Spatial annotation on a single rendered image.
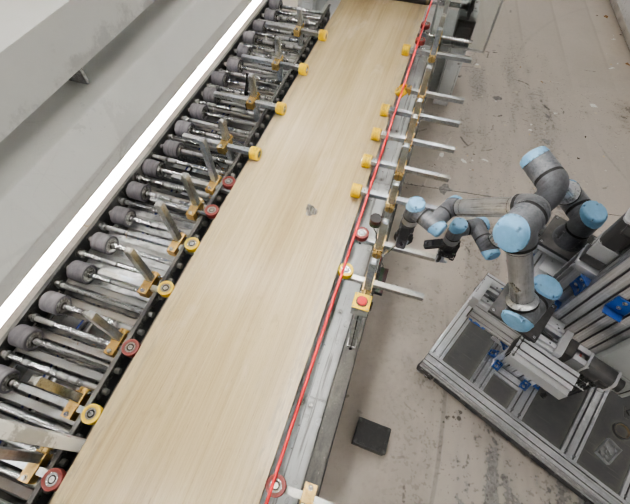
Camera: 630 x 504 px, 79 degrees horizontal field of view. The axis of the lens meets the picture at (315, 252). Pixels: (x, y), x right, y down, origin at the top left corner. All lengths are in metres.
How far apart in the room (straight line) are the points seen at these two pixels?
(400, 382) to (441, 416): 0.32
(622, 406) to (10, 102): 3.03
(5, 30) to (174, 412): 1.60
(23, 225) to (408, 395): 2.53
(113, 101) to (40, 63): 0.08
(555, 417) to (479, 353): 0.52
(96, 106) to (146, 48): 0.10
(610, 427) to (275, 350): 2.02
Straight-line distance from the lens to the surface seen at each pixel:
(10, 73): 0.42
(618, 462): 2.94
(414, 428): 2.72
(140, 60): 0.52
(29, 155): 0.45
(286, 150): 2.54
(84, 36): 0.47
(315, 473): 1.93
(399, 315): 2.92
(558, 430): 2.81
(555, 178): 1.76
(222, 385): 1.82
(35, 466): 2.10
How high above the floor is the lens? 2.63
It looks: 58 degrees down
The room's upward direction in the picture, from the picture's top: straight up
